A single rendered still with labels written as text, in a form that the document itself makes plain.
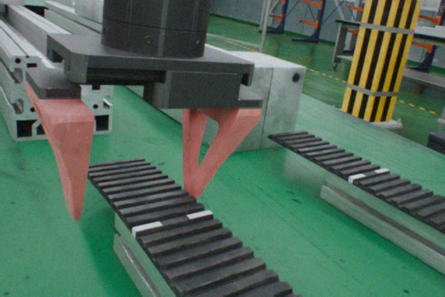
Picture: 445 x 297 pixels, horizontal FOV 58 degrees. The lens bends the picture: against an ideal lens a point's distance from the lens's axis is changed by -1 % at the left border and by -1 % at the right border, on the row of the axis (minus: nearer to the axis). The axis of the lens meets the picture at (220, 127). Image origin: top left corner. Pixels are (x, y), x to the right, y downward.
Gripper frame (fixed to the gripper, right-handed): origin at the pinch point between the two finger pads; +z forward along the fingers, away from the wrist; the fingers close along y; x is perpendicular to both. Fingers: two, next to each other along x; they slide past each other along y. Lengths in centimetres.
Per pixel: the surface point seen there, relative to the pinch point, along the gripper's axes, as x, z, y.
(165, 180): -1.7, 0.2, -2.7
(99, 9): -52, -8, -13
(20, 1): -77, -6, -4
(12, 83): -19.7, -2.0, 4.7
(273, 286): 10.1, 0.2, -2.7
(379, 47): -186, 3, -288
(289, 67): -11.2, -6.5, -21.5
